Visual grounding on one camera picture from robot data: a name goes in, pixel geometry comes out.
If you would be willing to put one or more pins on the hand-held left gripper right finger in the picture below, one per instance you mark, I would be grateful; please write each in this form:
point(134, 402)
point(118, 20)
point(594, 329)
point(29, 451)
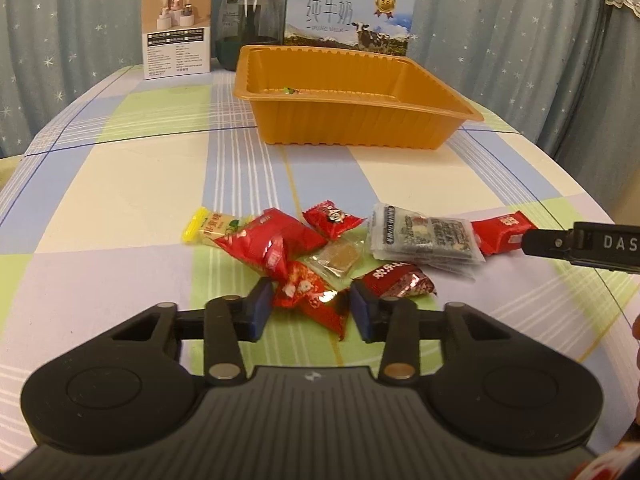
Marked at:
point(361, 310)

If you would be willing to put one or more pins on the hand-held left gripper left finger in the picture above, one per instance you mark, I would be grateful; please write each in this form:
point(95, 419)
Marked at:
point(261, 310)

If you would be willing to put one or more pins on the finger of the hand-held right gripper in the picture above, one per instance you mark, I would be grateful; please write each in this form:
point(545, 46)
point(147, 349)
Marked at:
point(547, 244)

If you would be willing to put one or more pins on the dark red foil snack packet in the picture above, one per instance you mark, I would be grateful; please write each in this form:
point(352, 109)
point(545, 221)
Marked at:
point(395, 280)

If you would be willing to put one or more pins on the small red snack packet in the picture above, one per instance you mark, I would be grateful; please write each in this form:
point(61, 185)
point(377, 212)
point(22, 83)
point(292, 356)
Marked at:
point(500, 230)

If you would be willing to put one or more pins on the red orange snack packet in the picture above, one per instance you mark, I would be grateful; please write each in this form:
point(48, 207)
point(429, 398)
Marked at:
point(310, 295)

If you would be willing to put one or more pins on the yellow green snack packet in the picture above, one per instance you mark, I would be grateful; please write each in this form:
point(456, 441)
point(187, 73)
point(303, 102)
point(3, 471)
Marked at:
point(215, 227)

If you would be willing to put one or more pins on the grey silver snack packet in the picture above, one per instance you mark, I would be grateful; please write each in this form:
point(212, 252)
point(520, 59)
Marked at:
point(425, 235)

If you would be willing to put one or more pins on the orange plastic tray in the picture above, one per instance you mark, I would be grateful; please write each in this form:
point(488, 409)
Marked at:
point(350, 120)

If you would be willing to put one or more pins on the person's right hand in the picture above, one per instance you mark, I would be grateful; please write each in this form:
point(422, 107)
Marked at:
point(637, 329)

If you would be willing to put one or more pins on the clear packet with brown snack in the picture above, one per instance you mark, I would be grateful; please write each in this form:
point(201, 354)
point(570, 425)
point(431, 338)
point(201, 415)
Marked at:
point(337, 257)

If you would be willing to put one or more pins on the large red snack packet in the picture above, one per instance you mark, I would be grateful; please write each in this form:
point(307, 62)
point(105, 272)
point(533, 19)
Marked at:
point(265, 240)

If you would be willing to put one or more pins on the red candy with face print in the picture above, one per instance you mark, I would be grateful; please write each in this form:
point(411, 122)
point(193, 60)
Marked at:
point(332, 220)

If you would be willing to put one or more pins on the green orange candy packet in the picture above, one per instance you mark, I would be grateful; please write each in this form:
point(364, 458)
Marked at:
point(289, 91)

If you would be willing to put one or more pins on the white humidifier box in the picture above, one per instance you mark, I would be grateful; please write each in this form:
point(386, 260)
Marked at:
point(175, 50)

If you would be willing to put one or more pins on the dark green glass jar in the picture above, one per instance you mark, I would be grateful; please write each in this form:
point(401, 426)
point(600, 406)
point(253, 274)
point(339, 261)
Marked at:
point(240, 25)

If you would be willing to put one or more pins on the blue milk carton box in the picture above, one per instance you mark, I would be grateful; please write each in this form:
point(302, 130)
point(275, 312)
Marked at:
point(340, 10)

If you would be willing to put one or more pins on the blue star curtain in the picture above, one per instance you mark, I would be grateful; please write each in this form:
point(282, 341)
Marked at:
point(75, 35)

